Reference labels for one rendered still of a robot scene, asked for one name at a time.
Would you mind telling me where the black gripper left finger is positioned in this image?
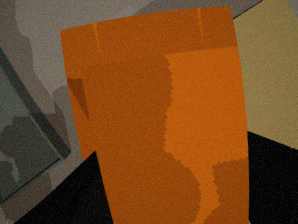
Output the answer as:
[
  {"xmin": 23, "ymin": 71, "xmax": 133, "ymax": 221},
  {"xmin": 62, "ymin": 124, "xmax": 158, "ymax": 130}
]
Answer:
[{"xmin": 15, "ymin": 151, "xmax": 113, "ymax": 224}]

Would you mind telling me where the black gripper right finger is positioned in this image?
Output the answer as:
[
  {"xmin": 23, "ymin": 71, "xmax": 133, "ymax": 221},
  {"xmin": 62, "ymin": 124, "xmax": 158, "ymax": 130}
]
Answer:
[{"xmin": 247, "ymin": 131, "xmax": 298, "ymax": 224}]

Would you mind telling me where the tan floor panel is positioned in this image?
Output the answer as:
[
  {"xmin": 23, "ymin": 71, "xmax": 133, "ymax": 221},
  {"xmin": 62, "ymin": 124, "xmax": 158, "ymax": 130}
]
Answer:
[{"xmin": 233, "ymin": 0, "xmax": 298, "ymax": 149}]

